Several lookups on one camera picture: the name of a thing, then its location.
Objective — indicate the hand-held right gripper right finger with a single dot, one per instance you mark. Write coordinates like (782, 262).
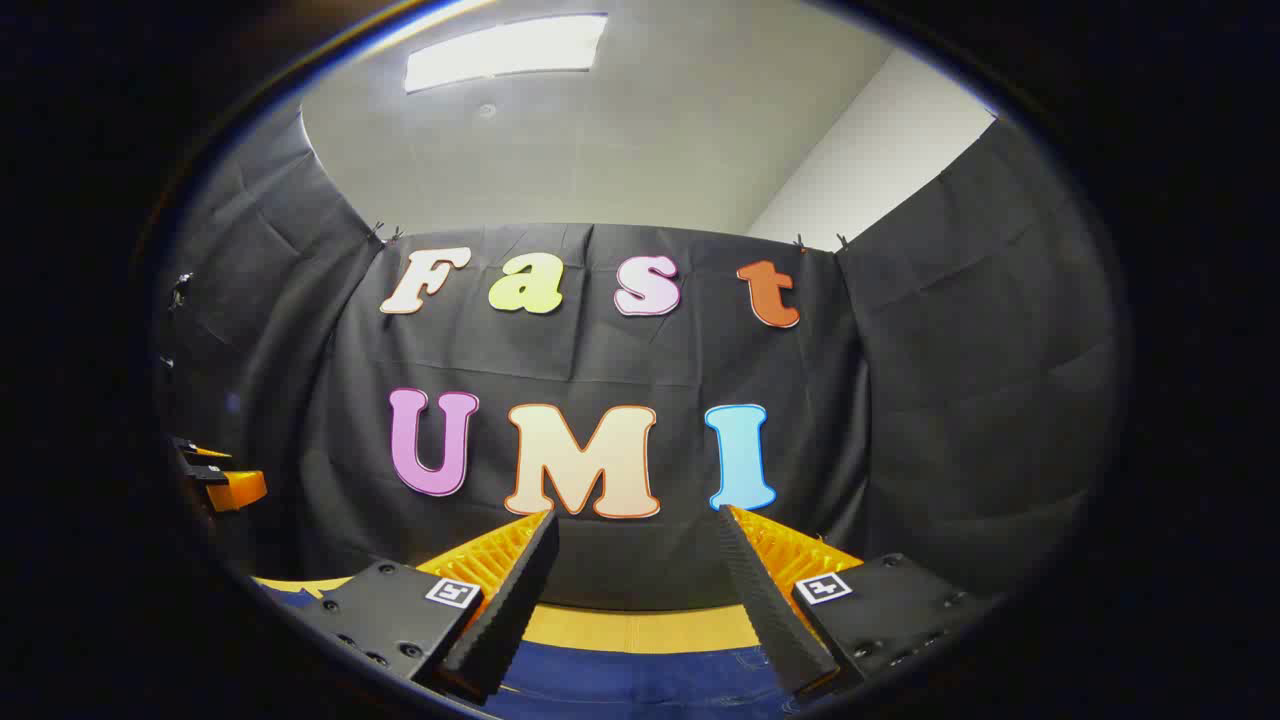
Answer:
(770, 610)

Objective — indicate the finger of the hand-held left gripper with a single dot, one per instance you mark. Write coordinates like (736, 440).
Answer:
(205, 452)
(235, 490)

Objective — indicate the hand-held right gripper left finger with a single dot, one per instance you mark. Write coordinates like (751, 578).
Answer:
(510, 610)

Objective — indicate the blue denim jeans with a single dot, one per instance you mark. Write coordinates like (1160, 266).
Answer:
(640, 685)

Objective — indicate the black backdrop cloth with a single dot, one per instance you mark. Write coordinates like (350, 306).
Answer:
(620, 360)

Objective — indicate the rectangular ceiling light panel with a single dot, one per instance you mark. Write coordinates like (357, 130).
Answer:
(505, 50)

